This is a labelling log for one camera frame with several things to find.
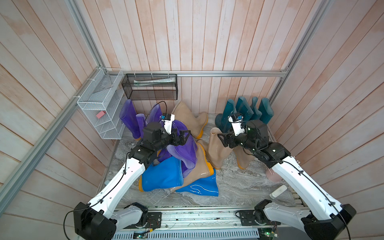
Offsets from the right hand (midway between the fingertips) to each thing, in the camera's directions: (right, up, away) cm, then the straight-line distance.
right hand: (223, 131), depth 72 cm
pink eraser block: (-66, +10, +9) cm, 68 cm away
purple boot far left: (-53, +8, +13) cm, 55 cm away
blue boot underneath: (-7, -31, +9) cm, 33 cm away
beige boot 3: (-9, -21, +11) cm, 26 cm away
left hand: (-20, -1, +1) cm, 20 cm away
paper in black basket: (-48, +29, +18) cm, 59 cm away
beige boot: (-12, +4, +34) cm, 36 cm away
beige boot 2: (-1, -11, +9) cm, 14 cm away
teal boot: (+17, +15, +20) cm, 31 cm away
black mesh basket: (-44, +32, +32) cm, 63 cm away
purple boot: (-37, +10, +14) cm, 41 cm away
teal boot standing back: (+30, +12, +16) cm, 36 cm away
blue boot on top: (-30, -23, +7) cm, 38 cm away
